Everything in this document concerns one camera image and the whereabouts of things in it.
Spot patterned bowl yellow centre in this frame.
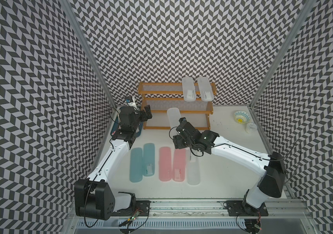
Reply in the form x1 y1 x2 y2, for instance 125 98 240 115
233 110 251 124

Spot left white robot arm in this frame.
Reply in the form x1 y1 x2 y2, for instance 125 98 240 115
74 105 152 220

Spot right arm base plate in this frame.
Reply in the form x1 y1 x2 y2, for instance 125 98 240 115
225 200 269 217

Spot aluminium front rail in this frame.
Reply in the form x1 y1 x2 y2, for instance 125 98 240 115
61 199 320 234

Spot wooden two-tier shelf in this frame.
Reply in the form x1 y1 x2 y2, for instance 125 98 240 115
138 82 213 130

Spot teal pencil case inner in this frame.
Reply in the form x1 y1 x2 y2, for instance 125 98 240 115
143 143 155 177

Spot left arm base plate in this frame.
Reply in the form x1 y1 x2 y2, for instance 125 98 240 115
112 200 151 217

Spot pink pencil case left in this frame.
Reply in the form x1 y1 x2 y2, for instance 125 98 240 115
159 147 172 182

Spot pink pencil case right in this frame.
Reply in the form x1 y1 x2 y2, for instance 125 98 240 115
172 149 186 182

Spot teal pencil case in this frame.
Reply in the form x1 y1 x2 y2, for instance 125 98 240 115
129 148 143 183
143 143 155 177

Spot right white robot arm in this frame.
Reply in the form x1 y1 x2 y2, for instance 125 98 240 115
172 118 286 216

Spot small clear glass cup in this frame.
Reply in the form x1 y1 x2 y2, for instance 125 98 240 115
245 122 258 134

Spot pink pencil case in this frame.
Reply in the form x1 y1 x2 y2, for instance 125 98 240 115
172 149 186 182
159 147 172 182

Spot teal pencil case outer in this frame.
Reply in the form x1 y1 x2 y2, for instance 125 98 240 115
129 148 143 183

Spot clear pencil case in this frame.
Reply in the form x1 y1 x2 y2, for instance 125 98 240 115
197 77 214 102
182 77 196 102
186 150 201 186
166 107 181 129

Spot dark teal tray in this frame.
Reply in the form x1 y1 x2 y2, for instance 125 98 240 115
111 117 143 137

